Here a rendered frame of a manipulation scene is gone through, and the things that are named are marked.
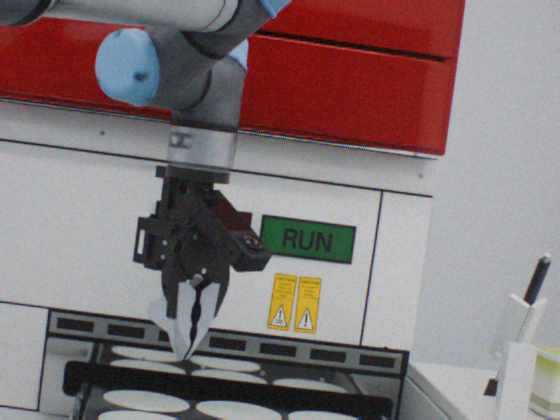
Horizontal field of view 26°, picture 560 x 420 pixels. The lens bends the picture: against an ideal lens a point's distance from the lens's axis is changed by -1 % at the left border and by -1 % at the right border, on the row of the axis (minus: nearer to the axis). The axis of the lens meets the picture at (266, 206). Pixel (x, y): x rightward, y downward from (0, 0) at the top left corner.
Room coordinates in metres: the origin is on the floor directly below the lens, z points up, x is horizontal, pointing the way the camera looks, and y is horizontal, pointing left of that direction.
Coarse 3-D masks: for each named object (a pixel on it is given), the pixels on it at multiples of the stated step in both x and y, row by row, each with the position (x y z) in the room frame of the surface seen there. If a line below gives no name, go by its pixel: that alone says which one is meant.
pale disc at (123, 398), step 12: (108, 396) 1.38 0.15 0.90; (120, 396) 1.39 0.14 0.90; (132, 396) 1.40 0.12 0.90; (144, 396) 1.41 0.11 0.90; (156, 396) 1.42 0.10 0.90; (168, 396) 1.43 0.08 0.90; (144, 408) 1.35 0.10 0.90; (156, 408) 1.36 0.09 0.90; (168, 408) 1.37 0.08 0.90; (180, 408) 1.37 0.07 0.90
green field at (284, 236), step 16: (272, 224) 1.51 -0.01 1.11; (288, 224) 1.51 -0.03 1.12; (304, 224) 1.51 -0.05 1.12; (272, 240) 1.51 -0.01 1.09; (288, 240) 1.51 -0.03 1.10; (304, 240) 1.51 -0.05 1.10; (320, 240) 1.51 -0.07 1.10; (336, 240) 1.51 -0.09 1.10; (320, 256) 1.51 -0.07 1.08; (336, 256) 1.51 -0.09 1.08
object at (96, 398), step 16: (96, 384) 1.44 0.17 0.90; (96, 400) 1.35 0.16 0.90; (192, 400) 1.42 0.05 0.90; (208, 400) 1.44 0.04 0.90; (224, 400) 1.45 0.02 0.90; (240, 400) 1.46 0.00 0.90; (96, 416) 1.28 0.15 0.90; (176, 416) 1.33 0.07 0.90; (192, 416) 1.34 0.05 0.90; (208, 416) 1.35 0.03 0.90; (352, 416) 1.45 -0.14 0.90; (368, 416) 1.47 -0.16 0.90
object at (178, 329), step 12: (180, 288) 1.33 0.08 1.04; (192, 288) 1.34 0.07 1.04; (156, 300) 1.36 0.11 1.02; (180, 300) 1.33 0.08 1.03; (192, 300) 1.34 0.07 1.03; (156, 312) 1.36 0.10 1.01; (180, 312) 1.33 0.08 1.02; (168, 324) 1.33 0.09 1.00; (180, 324) 1.33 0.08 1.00; (180, 336) 1.33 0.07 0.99; (180, 348) 1.34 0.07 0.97
